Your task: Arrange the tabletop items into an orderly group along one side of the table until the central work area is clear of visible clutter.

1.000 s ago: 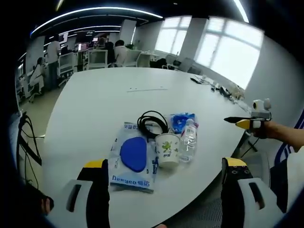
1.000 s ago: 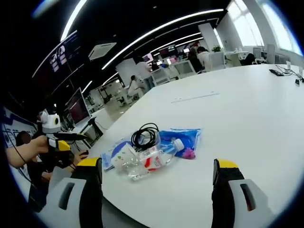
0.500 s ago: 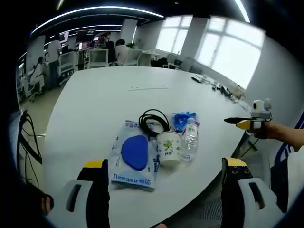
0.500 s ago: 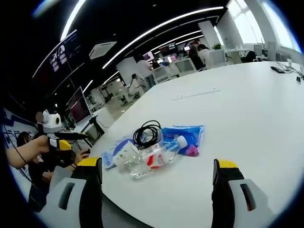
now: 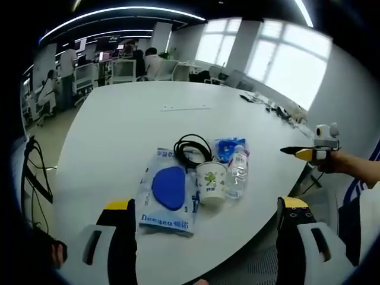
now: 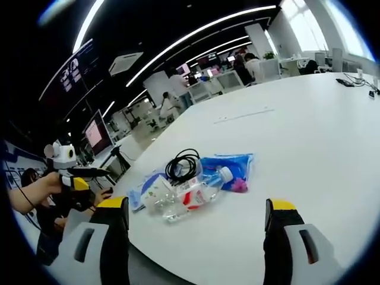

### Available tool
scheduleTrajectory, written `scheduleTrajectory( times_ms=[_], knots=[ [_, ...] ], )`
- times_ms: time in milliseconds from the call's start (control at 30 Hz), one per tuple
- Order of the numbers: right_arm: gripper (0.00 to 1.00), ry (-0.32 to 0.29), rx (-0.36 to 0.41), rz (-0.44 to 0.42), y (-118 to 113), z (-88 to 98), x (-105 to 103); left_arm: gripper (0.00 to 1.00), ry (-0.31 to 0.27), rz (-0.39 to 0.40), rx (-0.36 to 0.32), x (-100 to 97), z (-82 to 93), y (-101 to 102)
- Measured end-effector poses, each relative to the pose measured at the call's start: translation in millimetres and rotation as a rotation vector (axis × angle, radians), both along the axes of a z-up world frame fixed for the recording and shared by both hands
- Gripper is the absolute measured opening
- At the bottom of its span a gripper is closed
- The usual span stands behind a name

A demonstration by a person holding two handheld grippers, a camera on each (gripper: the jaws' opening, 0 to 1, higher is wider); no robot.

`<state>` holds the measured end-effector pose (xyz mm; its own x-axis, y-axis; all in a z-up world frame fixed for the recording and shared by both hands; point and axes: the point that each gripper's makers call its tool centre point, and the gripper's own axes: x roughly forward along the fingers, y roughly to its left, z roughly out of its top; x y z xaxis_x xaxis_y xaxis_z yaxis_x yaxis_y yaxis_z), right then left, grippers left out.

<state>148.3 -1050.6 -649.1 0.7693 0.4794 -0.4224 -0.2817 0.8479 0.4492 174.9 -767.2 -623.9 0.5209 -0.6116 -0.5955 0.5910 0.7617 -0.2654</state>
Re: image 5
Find blue plastic packet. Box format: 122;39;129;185
213;137;254;164

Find white printed paper cup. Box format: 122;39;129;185
195;161;229;207

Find clear plastic water bottle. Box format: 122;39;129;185
226;144;250;201

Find window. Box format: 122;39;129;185
195;17;242;68
245;18;333;111

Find wet wipes pack blue lid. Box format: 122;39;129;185
137;147;199;239

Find black cables beside table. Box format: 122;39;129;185
21;135;55;237

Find table cable slot cover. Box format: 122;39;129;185
159;103;212;113

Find black bag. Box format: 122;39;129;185
189;70;216;84

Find person's white clothing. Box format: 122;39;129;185
337;178;380;268

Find white tabletop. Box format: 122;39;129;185
54;80;322;285

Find person's right hand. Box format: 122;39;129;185
315;150;343;175

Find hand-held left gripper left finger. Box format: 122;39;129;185
72;198;139;285

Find ceiling light strip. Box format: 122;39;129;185
38;7;207;46

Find black cable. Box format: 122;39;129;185
173;134;215;173

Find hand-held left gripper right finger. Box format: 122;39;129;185
275;195;349;285

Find pile of cables and parts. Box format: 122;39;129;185
239;90;310;129

